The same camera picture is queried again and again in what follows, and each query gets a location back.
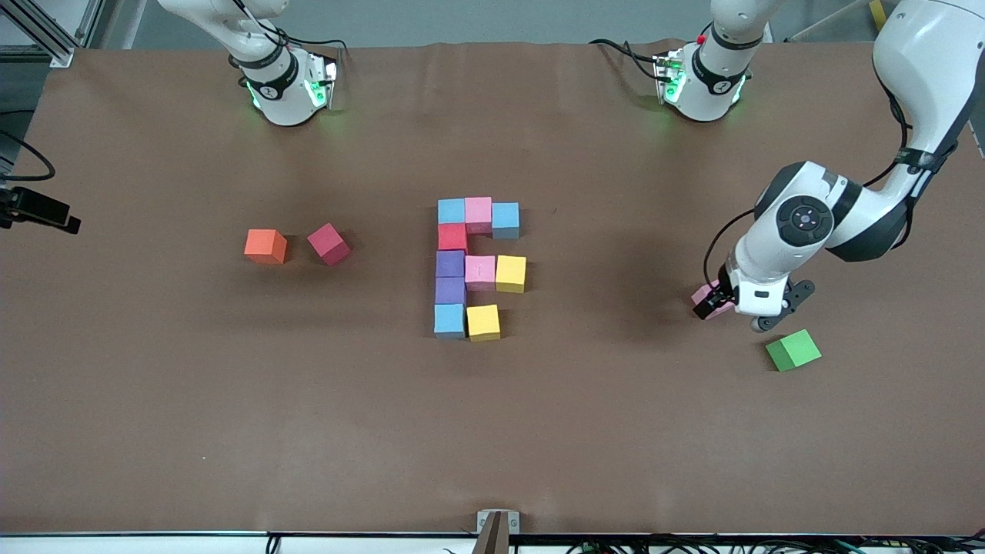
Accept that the pink foam block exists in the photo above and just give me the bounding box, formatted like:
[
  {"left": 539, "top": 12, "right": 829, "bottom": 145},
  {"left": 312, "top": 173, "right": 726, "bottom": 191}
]
[
  {"left": 465, "top": 255, "right": 497, "bottom": 292},
  {"left": 690, "top": 281, "right": 736, "bottom": 320},
  {"left": 464, "top": 197, "right": 493, "bottom": 235}
]

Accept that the yellow foam block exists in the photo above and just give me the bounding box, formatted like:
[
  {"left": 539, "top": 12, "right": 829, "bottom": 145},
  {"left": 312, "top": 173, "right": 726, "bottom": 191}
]
[
  {"left": 495, "top": 255, "right": 528, "bottom": 295},
  {"left": 466, "top": 305, "right": 502, "bottom": 342}
]

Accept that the green foam block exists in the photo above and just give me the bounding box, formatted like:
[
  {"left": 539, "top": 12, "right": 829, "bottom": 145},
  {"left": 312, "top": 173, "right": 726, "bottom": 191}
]
[{"left": 765, "top": 329, "right": 823, "bottom": 373}]

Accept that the orange foam block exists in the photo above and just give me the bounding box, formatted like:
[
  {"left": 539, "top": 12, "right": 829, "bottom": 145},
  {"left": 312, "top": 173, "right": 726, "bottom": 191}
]
[{"left": 244, "top": 229, "right": 289, "bottom": 265}]

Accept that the brown table cover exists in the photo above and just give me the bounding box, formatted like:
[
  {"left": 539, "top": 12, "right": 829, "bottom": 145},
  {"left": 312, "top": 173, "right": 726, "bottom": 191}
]
[{"left": 0, "top": 38, "right": 985, "bottom": 537}]

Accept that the aluminium frame post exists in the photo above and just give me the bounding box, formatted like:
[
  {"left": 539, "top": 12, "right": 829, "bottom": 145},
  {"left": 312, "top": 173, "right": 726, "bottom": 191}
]
[
  {"left": 0, "top": 0, "right": 105, "bottom": 68},
  {"left": 920, "top": 0, "right": 985, "bottom": 61}
]

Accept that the black base cable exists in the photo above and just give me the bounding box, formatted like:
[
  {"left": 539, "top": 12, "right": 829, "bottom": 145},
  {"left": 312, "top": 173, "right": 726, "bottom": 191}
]
[{"left": 589, "top": 38, "right": 663, "bottom": 82}]

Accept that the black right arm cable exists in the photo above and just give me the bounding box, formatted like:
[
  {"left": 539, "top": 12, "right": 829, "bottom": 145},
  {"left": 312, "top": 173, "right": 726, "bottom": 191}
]
[{"left": 0, "top": 0, "right": 346, "bottom": 182}]

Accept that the grey metal bracket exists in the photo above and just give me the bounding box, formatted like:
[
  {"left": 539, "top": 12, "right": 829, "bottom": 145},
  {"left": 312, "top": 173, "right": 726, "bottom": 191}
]
[{"left": 473, "top": 509, "right": 521, "bottom": 554}]

